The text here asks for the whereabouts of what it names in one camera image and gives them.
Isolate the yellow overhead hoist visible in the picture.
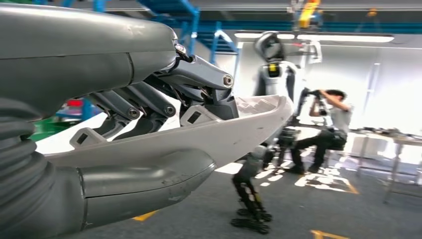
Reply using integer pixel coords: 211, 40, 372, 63
292, 0, 323, 30

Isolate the long ceiling light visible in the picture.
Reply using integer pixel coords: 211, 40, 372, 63
234, 32, 296, 40
297, 34, 395, 43

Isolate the person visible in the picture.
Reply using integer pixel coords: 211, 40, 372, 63
285, 88, 354, 175

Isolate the yellow floor tape strip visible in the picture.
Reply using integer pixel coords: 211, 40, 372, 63
310, 230, 350, 239
131, 210, 159, 222

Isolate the silver humanoid robot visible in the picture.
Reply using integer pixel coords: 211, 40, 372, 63
230, 31, 306, 236

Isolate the metal work table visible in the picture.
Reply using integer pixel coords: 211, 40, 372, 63
349, 126, 422, 205

